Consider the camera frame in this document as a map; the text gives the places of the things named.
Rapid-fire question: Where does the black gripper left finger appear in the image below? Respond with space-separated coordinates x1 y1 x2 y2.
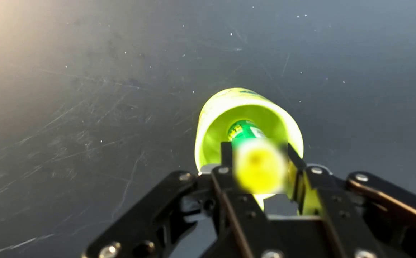
81 140 272 258

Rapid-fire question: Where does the yellow printed mug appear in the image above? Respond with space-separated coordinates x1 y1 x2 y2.
192 86 306 176

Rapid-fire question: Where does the yellow green glue stick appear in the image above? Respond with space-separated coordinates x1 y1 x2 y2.
225 119 288 201

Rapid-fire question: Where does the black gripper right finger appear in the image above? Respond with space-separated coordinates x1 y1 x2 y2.
276 140 416 258

